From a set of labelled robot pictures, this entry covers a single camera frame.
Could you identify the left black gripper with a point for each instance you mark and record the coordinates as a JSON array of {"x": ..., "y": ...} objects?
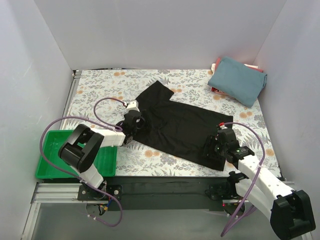
[{"x": 139, "y": 120}]

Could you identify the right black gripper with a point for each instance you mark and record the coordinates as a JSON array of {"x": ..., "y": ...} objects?
[{"x": 211, "y": 146}]

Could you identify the black t shirt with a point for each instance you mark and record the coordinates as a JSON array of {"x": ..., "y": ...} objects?
[{"x": 177, "y": 128}]

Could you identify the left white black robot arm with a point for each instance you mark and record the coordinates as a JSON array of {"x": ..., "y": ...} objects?
[{"x": 83, "y": 145}]

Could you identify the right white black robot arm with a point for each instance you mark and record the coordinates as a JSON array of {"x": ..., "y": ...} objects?
[{"x": 289, "y": 211}]

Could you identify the green plastic tray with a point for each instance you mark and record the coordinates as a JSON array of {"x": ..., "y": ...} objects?
[{"x": 105, "y": 160}]

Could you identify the folded teal t shirt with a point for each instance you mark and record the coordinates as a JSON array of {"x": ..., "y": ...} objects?
[{"x": 238, "y": 81}]

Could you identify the folded red t shirt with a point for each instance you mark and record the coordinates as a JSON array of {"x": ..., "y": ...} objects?
[{"x": 215, "y": 90}]

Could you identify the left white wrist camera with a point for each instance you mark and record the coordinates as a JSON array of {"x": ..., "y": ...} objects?
[{"x": 132, "y": 105}]

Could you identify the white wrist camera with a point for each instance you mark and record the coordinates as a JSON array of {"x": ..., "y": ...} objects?
[
  {"x": 132, "y": 105},
  {"x": 222, "y": 126}
]

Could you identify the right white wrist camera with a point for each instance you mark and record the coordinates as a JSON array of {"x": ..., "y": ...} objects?
[{"x": 222, "y": 126}]

